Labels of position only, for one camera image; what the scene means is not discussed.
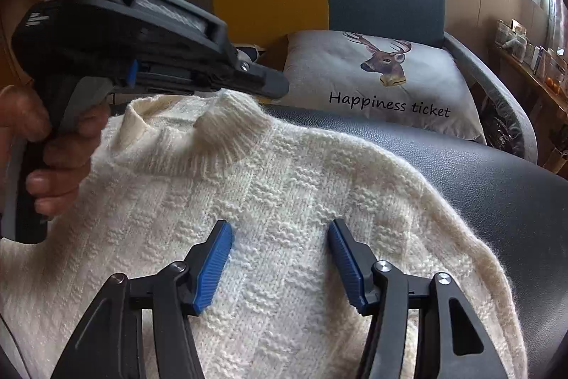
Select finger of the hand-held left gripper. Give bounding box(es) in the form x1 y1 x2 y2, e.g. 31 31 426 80
195 46 290 101

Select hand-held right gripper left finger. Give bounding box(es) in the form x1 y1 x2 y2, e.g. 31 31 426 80
51 220 234 379

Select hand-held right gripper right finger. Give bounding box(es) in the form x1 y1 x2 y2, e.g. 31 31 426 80
327 218 509 379

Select cream knitted sweater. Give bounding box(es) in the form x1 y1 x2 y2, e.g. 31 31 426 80
0 88 529 379

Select person's left hand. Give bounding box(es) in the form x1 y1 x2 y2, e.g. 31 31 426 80
0 85 110 221

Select grey deer print pillow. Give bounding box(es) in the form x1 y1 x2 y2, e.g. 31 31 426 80
282 29 488 145

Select black leather chair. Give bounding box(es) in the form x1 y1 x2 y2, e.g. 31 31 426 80
262 104 568 379

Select clear plastic wrap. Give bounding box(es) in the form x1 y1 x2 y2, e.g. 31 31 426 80
481 92 526 160

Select cluttered wooden desk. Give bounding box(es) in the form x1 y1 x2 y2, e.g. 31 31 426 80
490 18 568 113

